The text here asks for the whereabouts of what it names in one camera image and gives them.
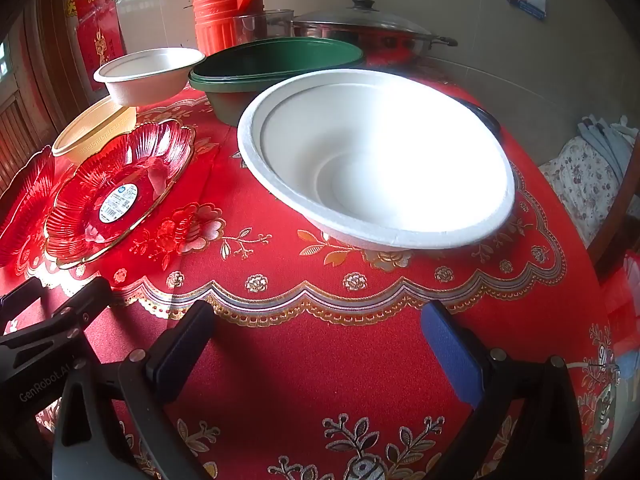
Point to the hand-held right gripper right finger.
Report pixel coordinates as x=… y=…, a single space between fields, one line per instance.
x=450 y=350

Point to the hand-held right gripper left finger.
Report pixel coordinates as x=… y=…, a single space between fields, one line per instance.
x=180 y=355

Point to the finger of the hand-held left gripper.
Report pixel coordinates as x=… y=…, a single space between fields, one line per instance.
x=75 y=305
x=22 y=300

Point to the red glass plate with label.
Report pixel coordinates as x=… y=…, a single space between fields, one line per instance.
x=145 y=170

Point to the beige plastic bowl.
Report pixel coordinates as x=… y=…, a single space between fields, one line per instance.
x=95 y=130

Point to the large white bowl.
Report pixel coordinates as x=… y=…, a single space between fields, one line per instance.
x=375 y=160

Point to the small white bowl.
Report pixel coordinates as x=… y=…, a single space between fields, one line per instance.
x=150 y=80

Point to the red floral tablecloth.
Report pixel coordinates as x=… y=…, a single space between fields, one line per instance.
x=325 y=360

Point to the wooden door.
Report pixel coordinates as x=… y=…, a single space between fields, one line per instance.
x=30 y=110

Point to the wooden chair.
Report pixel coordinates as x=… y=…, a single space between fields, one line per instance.
x=615 y=240

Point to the floral cushion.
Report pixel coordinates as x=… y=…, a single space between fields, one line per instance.
x=580 y=185

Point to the red poster gold character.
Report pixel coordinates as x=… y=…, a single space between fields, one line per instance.
x=105 y=50

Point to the grey folded cloth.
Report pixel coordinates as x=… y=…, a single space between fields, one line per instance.
x=605 y=135

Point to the steel pot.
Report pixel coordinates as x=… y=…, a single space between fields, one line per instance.
x=390 y=47

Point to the orange ribbed thermos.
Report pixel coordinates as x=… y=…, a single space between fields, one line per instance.
x=215 y=5

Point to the glass pot lid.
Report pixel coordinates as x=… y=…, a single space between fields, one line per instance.
x=360 y=22

